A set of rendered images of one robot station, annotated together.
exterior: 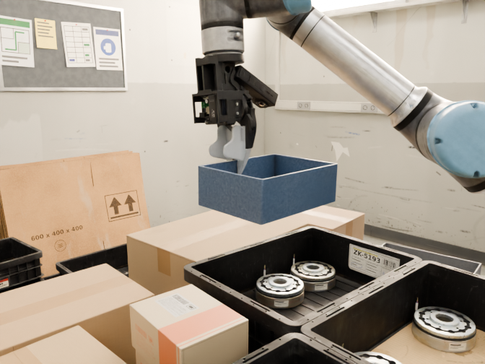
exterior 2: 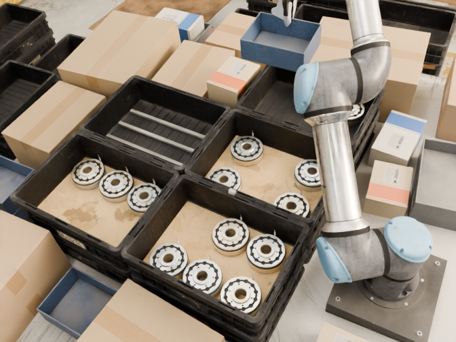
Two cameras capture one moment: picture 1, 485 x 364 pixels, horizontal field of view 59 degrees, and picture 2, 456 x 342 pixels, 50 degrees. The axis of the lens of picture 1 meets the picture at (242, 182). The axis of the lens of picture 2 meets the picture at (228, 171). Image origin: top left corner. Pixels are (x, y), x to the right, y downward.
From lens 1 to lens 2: 1.41 m
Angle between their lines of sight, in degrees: 72
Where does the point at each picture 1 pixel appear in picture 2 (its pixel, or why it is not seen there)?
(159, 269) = not seen: hidden behind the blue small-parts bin
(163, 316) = (226, 68)
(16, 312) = (234, 29)
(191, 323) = (225, 77)
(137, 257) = not seen: hidden behind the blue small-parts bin
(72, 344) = (220, 56)
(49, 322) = (232, 42)
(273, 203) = (248, 52)
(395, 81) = (355, 24)
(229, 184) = (250, 31)
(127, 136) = not seen: outside the picture
